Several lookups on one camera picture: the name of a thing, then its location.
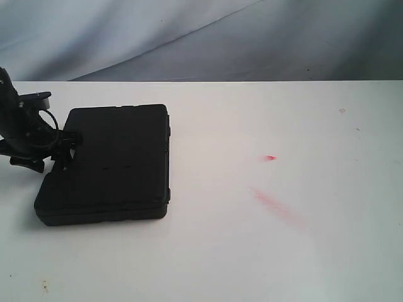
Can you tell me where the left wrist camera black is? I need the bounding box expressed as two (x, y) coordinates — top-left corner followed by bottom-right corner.
(18, 91), (52, 111)

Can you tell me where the black plastic tool case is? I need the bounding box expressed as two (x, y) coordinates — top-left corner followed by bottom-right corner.
(34, 104), (171, 226)

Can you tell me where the grey backdrop cloth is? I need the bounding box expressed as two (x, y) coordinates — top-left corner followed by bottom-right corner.
(1, 1), (402, 81)

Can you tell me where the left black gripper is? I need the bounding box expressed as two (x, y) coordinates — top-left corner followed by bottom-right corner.
(1, 96), (83, 173)

